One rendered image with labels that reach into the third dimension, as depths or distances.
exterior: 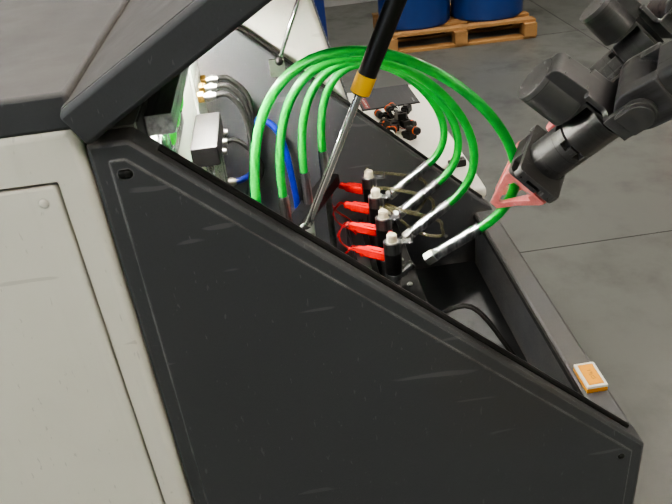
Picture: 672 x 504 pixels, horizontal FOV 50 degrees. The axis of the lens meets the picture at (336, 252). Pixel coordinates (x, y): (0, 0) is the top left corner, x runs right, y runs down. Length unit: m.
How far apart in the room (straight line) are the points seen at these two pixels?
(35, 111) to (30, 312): 0.21
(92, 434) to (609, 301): 2.32
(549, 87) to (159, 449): 0.61
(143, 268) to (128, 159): 0.11
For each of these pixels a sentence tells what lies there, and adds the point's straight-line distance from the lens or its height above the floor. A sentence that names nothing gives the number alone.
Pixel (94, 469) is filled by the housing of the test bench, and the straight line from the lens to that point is 0.92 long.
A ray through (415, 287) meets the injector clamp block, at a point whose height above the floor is 0.98.
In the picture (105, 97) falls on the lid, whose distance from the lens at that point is 0.64.
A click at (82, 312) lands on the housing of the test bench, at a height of 1.28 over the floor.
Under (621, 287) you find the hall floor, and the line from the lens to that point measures 3.00.
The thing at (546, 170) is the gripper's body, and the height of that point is 1.27.
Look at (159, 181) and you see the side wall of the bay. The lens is 0.68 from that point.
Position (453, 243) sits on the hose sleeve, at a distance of 1.05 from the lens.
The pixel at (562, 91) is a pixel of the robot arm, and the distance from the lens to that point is 0.89.
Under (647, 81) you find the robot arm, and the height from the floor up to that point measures 1.40.
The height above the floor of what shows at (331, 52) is 1.42.
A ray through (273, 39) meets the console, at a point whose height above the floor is 1.34.
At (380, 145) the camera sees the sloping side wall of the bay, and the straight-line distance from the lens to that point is 1.40.
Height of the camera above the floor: 1.68
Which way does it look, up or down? 31 degrees down
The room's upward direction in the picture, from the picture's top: 7 degrees counter-clockwise
